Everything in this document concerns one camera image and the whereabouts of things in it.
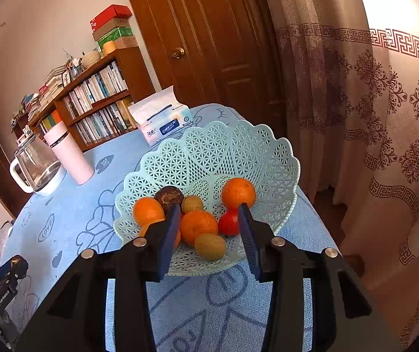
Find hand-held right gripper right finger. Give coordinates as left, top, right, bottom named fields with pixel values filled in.
left=237, top=202, right=402, bottom=352

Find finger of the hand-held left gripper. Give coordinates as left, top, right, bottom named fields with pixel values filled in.
left=0, top=255, right=30, bottom=283

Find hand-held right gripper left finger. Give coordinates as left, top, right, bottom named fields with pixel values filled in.
left=15, top=203, right=181, bottom=352

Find red cherry tomato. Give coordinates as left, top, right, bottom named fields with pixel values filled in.
left=218, top=209, right=240, bottom=237

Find brown longan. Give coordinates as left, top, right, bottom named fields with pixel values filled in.
left=181, top=195, right=204, bottom=214
left=194, top=233, right=227, bottom=261

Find dark brown water chestnut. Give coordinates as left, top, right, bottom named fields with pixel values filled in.
left=154, top=186, right=185, bottom=214

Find oval orange mandarin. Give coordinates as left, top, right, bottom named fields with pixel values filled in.
left=221, top=177, right=257, bottom=211

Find light green lattice basket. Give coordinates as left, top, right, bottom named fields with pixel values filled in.
left=114, top=120, right=301, bottom=277

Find white padded object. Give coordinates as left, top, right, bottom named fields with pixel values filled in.
left=0, top=220, right=14, bottom=261

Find blue printed tablecloth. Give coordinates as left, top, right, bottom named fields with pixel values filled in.
left=0, top=103, right=342, bottom=352

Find white tissue pack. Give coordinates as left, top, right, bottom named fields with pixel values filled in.
left=128, top=85, right=191, bottom=146

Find pink thermos bottle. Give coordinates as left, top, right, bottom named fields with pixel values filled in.
left=44, top=120, right=95, bottom=186

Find rows of shelved books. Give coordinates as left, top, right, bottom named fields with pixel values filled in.
left=37, top=62, right=137, bottom=145

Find wooden bookshelf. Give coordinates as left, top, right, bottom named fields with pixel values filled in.
left=11, top=48, right=156, bottom=153

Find patterned curtain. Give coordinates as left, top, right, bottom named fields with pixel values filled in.
left=257, top=0, right=419, bottom=349

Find pile of books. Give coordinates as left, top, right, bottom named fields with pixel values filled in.
left=22, top=64, right=69, bottom=114

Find woven pot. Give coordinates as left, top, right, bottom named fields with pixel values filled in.
left=81, top=50, right=102, bottom=68

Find green box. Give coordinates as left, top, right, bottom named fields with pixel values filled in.
left=97, top=26, right=134, bottom=46

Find brown wooden door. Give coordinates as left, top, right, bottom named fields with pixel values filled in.
left=121, top=0, right=287, bottom=129

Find brown cardboard box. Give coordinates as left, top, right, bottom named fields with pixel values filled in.
left=92, top=16, right=131, bottom=41

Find red box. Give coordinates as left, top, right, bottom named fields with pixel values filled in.
left=89, top=5, right=133, bottom=32

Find glass kettle with white handle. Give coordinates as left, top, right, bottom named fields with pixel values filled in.
left=9, top=126, right=67, bottom=197

